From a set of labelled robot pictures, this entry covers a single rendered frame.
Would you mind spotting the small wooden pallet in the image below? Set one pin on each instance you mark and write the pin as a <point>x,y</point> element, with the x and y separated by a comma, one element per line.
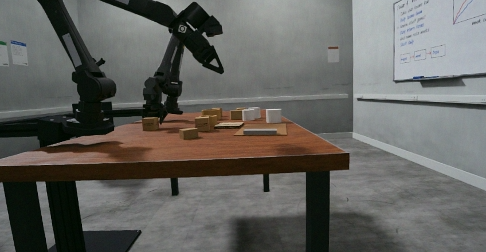
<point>228,125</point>

